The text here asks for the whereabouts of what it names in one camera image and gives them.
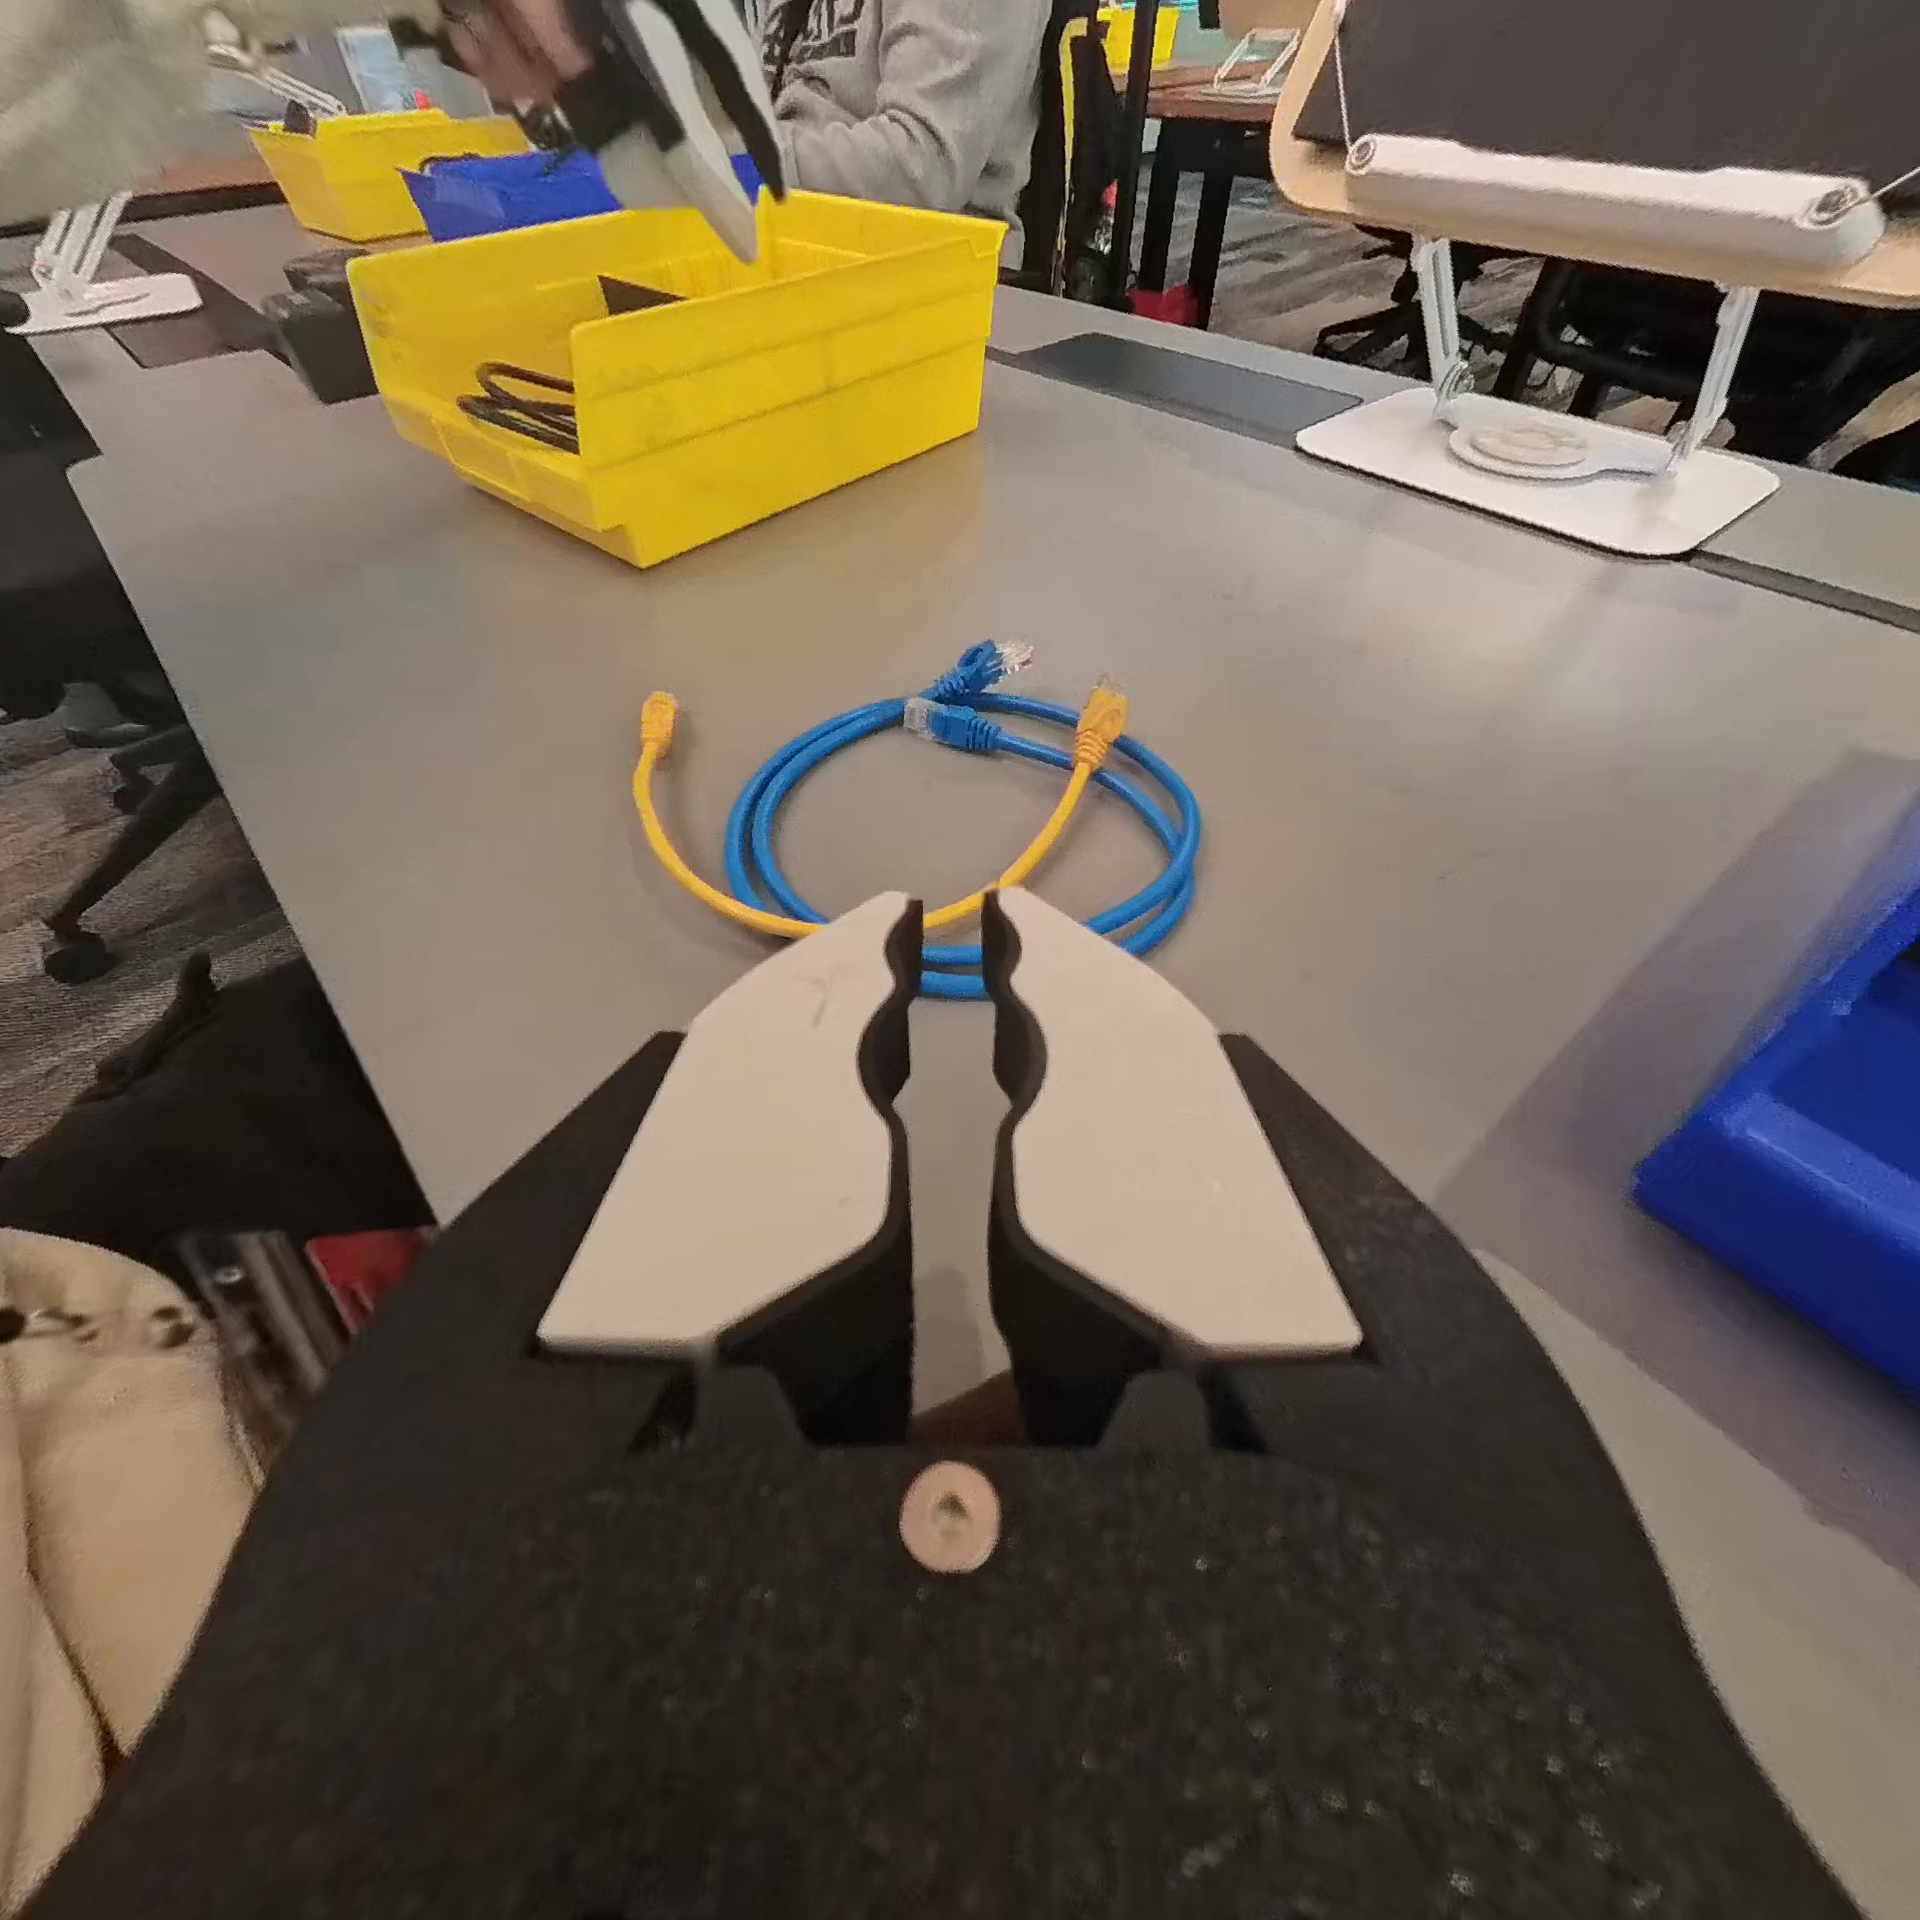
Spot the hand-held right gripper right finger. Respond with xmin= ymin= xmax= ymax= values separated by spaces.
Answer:
xmin=979 ymin=883 xmax=1367 ymax=1449

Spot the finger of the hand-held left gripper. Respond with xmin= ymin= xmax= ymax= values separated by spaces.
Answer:
xmin=611 ymin=0 xmax=791 ymax=217

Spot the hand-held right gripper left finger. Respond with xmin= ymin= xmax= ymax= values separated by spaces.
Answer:
xmin=537 ymin=890 xmax=925 ymax=1449

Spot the yellow plastic bin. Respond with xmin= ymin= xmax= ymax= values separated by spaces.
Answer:
xmin=248 ymin=105 xmax=537 ymax=244
xmin=344 ymin=190 xmax=1011 ymax=572

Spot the blue ethernet cable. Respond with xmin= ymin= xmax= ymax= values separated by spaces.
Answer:
xmin=725 ymin=633 xmax=1204 ymax=1003

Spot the black ethernet cable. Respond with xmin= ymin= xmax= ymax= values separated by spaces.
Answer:
xmin=457 ymin=361 xmax=590 ymax=458

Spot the orange ethernet cable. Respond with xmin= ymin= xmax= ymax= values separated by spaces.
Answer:
xmin=628 ymin=682 xmax=1133 ymax=942

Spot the blue plastic bin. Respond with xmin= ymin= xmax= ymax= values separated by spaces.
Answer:
xmin=403 ymin=145 xmax=758 ymax=249
xmin=1632 ymin=880 xmax=1920 ymax=1404

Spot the person's left forearm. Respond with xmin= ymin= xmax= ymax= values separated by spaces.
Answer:
xmin=0 ymin=0 xmax=457 ymax=231

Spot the person's left hand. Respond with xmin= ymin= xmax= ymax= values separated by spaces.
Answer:
xmin=437 ymin=0 xmax=646 ymax=158

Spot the black office chair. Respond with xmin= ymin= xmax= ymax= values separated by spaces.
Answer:
xmin=0 ymin=376 xmax=231 ymax=993

